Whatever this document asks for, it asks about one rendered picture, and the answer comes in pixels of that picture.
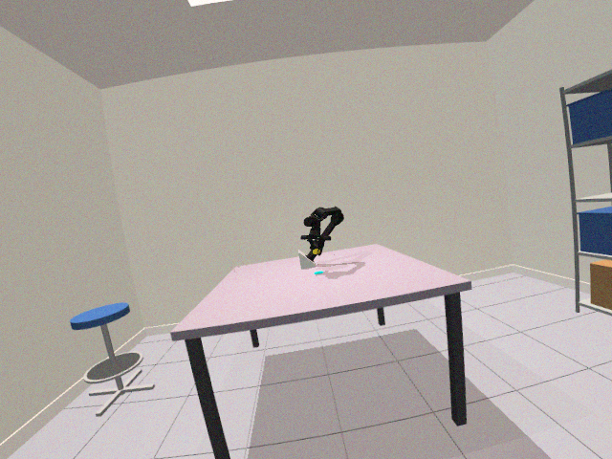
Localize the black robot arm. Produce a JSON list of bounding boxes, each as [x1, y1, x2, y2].
[[304, 207, 344, 262]]

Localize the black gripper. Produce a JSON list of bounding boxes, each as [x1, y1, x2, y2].
[[301, 227, 331, 251]]

